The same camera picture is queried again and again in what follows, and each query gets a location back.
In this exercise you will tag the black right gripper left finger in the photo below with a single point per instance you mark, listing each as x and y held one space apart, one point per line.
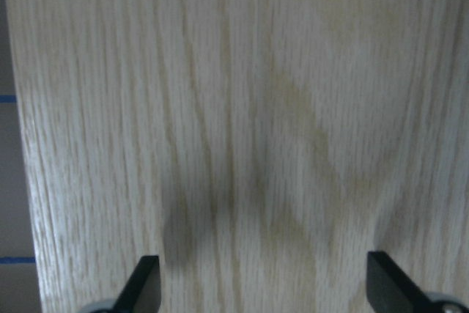
142 292

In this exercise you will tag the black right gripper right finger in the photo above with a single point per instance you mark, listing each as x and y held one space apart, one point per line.
390 289

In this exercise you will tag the light wooden drawer cabinet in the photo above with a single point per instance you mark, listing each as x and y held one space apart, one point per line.
259 147

